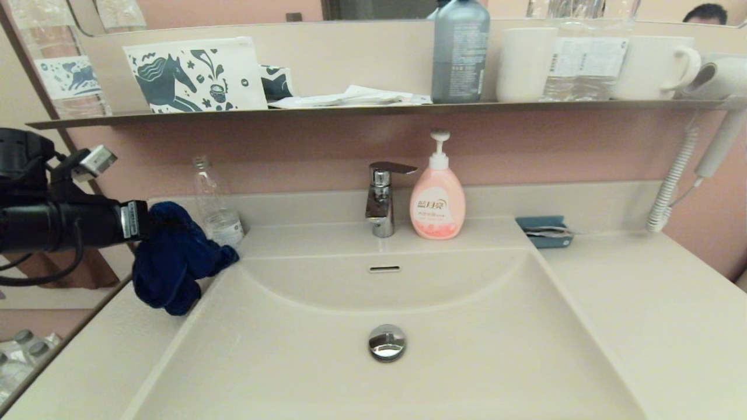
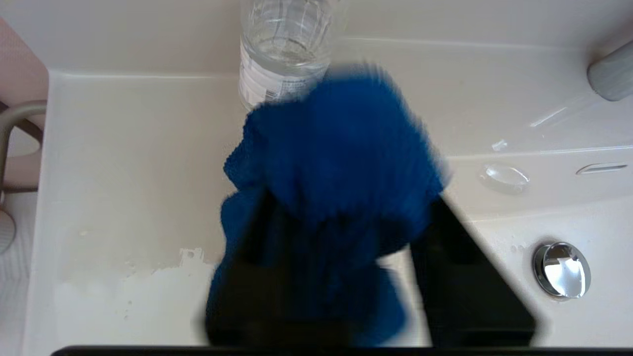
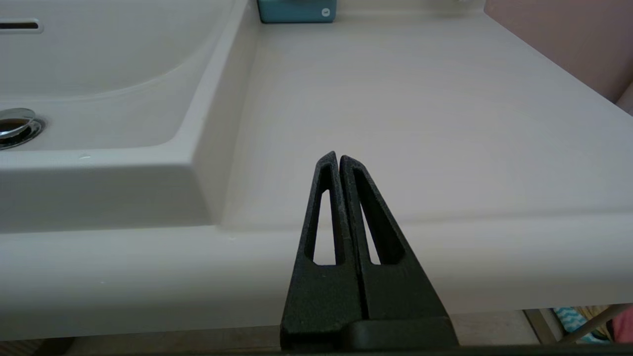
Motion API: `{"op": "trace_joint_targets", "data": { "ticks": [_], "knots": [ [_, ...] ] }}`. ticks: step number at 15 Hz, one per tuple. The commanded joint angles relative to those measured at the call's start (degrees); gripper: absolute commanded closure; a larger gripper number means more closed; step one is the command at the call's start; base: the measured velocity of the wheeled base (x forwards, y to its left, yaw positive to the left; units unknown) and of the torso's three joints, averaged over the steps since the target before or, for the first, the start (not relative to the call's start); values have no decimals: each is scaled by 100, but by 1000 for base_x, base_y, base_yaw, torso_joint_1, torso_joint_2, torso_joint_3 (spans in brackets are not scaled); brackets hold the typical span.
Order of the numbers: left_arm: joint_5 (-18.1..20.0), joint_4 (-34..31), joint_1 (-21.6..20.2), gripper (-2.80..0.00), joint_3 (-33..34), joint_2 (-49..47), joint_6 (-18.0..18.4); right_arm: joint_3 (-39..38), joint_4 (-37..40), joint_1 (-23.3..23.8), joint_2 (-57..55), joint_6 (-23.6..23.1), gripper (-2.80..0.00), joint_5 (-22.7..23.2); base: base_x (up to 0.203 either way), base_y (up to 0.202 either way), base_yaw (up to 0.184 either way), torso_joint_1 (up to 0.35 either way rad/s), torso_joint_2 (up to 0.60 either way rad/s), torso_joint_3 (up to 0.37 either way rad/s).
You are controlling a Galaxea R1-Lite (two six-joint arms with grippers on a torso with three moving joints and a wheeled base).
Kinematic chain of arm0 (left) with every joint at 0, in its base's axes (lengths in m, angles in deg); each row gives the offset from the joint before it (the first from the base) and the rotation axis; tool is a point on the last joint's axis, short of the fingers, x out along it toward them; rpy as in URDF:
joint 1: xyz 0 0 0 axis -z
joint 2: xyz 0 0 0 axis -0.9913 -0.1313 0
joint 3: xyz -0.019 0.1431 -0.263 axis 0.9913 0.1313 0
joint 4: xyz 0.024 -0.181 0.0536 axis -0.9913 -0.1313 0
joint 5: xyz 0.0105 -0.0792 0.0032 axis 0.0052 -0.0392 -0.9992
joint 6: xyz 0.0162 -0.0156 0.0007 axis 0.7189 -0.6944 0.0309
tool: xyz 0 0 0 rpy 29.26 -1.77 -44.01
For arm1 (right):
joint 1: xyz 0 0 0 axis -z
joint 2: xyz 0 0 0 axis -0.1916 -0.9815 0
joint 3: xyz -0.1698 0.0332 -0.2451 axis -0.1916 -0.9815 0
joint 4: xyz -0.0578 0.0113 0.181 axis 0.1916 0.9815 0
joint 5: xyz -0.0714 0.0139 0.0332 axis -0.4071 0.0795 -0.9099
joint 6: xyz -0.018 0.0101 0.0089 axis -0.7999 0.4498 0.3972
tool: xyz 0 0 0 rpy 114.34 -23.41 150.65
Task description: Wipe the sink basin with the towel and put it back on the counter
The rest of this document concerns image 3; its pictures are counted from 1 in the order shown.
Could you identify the tan metal rail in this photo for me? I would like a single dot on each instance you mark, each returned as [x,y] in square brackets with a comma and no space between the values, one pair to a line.
[598,321]

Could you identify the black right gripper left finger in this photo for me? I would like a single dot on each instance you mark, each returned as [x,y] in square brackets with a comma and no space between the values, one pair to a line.
[321,296]

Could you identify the beige moulded sink basin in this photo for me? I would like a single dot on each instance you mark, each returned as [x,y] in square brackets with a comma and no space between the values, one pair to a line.
[99,74]

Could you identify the chrome drain stopper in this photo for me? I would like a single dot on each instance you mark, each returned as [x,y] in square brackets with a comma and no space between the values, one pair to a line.
[15,126]

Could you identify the teal striped fabric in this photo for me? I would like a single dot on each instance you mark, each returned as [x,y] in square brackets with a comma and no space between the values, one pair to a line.
[571,321]

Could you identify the teal blue box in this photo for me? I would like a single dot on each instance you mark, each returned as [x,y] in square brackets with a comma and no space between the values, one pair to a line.
[296,10]

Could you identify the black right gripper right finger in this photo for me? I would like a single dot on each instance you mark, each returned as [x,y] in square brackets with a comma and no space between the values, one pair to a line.
[400,291]

